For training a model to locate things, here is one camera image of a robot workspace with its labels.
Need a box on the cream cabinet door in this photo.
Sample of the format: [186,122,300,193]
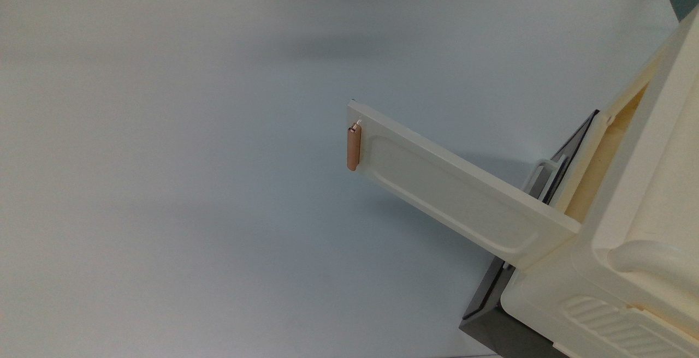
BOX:
[347,100,582,271]

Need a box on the cream plastic cabinet body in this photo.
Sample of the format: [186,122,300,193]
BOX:
[501,6,699,358]

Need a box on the dark gray base drawer unit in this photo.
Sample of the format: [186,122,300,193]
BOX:
[460,109,600,358]

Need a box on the copper door handle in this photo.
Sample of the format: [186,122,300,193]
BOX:
[347,122,363,172]

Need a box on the white drawer handle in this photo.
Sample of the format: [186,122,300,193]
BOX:
[523,158,563,201]

